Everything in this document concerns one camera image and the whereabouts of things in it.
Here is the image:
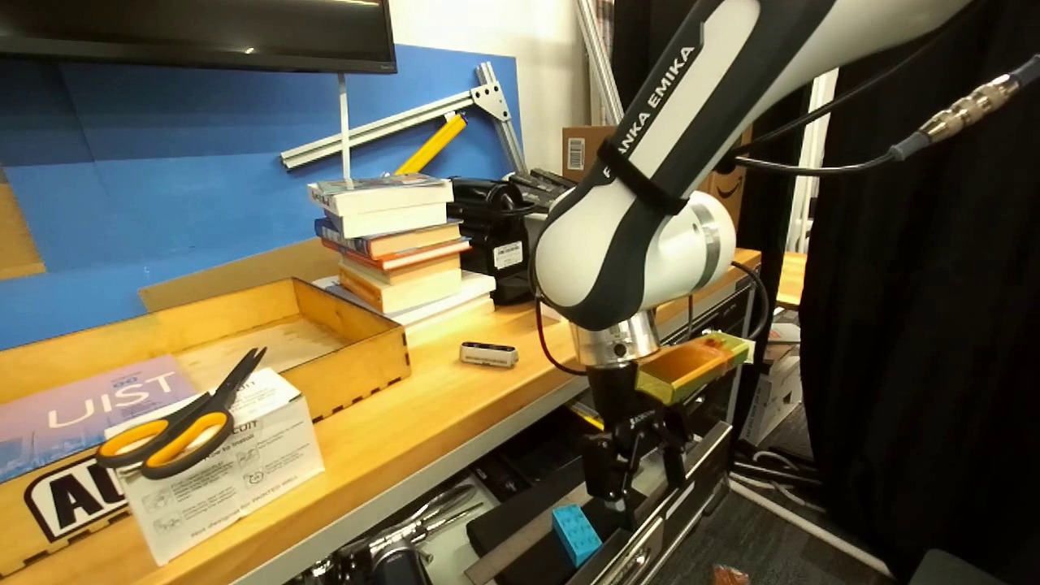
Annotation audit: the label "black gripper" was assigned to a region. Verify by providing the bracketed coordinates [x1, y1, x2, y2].
[582, 363, 687, 538]

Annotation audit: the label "black drawer with metal handle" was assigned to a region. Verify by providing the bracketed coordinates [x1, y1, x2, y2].
[302, 410, 751, 585]

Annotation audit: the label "small blue block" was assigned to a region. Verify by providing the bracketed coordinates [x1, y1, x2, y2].
[548, 500, 608, 572]

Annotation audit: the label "black drawer cabinet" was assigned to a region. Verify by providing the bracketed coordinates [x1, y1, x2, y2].
[238, 270, 763, 585]

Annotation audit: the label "open wooden laser-cut box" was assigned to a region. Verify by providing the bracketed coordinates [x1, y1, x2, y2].
[139, 273, 416, 425]

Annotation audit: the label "long black bar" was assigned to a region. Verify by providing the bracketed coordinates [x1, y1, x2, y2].
[460, 481, 593, 558]

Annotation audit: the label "orange green wrist block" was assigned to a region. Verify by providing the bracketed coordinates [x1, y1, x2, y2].
[633, 329, 759, 410]

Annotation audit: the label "grey floor box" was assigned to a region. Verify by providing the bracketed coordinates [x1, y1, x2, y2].
[743, 343, 812, 448]

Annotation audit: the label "black gadget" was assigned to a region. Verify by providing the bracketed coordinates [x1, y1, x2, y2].
[313, 516, 439, 585]

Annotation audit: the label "flat white book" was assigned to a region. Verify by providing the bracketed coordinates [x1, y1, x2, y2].
[381, 270, 499, 332]

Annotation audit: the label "light wooden board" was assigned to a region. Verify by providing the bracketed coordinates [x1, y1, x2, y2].
[774, 252, 812, 313]

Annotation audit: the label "thick cream book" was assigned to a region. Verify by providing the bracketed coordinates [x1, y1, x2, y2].
[334, 256, 472, 318]

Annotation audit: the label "thin red book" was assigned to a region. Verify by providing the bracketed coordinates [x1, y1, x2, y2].
[341, 244, 473, 275]

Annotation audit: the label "brown covered book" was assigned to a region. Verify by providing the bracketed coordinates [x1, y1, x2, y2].
[314, 217, 466, 265]

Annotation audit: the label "brown cardboard shipping box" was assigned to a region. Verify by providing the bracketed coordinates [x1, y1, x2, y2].
[559, 122, 752, 227]

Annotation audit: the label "black curtain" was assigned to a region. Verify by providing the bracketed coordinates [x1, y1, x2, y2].
[797, 0, 1040, 585]

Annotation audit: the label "thick white book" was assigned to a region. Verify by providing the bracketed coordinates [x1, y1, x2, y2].
[306, 177, 459, 244]

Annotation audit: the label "white paper sheet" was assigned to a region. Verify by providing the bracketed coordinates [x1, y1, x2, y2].
[107, 366, 328, 568]

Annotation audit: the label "yellow bar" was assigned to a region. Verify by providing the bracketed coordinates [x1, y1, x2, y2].
[394, 111, 472, 182]

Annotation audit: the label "thin white rod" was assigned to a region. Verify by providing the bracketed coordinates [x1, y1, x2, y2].
[338, 73, 353, 189]

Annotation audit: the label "black and white sticker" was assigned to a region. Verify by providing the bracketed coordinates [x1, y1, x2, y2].
[18, 452, 134, 545]

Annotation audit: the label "lavender UIST paper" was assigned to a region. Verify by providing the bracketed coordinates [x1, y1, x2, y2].
[0, 353, 203, 487]

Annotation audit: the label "black monitor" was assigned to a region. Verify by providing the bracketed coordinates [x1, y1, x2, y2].
[0, 0, 400, 78]

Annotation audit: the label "black floor cables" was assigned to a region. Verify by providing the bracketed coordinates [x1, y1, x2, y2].
[731, 434, 829, 514]

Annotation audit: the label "white vertical post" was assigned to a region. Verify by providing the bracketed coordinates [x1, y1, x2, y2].
[782, 65, 846, 260]

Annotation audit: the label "yellow handled scissors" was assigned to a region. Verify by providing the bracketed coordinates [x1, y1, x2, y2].
[94, 346, 274, 486]

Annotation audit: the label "aluminium rail with bracket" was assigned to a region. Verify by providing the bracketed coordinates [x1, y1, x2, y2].
[275, 59, 528, 180]

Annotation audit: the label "grey leaning rail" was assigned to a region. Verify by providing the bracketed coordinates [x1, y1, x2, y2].
[570, 0, 629, 130]

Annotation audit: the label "cable with metal connector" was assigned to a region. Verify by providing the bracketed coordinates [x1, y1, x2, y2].
[726, 48, 1040, 180]

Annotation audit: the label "tan wall board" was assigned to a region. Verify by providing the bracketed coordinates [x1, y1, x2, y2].
[0, 177, 47, 286]

